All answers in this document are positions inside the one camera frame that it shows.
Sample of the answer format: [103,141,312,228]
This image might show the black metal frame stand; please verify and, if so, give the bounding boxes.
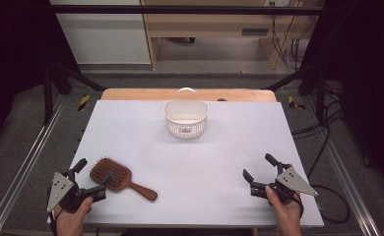
[265,63,327,124]
[42,62,107,126]

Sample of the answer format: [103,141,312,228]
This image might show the white plastic basket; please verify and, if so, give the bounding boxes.
[162,87,210,139]

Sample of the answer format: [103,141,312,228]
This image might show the black floor cable bundle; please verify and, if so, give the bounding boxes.
[291,83,346,141]

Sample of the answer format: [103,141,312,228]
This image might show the light wooden desk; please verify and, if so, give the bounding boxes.
[140,0,326,71]

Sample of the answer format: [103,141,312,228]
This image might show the black hanging cables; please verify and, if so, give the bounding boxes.
[271,14,304,72]

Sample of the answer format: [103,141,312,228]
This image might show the white cabinet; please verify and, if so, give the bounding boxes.
[49,0,152,65]

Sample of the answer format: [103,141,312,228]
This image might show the person's left hand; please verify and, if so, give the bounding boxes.
[54,196,95,236]

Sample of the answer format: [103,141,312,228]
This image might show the yellow black tape marker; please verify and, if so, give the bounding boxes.
[288,95,306,111]
[77,94,91,112]

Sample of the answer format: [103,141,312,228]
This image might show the black horizontal bar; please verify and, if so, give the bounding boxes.
[48,4,326,16]

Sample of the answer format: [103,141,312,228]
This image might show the black curtain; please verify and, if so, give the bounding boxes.
[0,0,80,151]
[302,0,384,191]

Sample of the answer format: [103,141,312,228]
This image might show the person's right hand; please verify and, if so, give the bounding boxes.
[264,186,303,230]

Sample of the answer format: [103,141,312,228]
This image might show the yellow cable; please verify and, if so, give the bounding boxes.
[271,0,305,70]

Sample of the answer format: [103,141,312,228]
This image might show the aluminium rail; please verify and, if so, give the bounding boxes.
[0,94,66,236]
[302,96,381,236]

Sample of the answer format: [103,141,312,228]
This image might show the black looped floor cable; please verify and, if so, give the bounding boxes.
[307,126,351,225]

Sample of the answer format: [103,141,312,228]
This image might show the brown wooden hairbrush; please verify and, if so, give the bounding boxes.
[89,156,159,202]

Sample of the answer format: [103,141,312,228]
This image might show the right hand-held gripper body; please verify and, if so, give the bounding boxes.
[249,162,319,206]

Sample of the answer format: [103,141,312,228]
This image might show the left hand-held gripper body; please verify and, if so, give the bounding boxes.
[46,168,107,214]

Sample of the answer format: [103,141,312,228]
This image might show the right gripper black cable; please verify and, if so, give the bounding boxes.
[291,191,305,219]

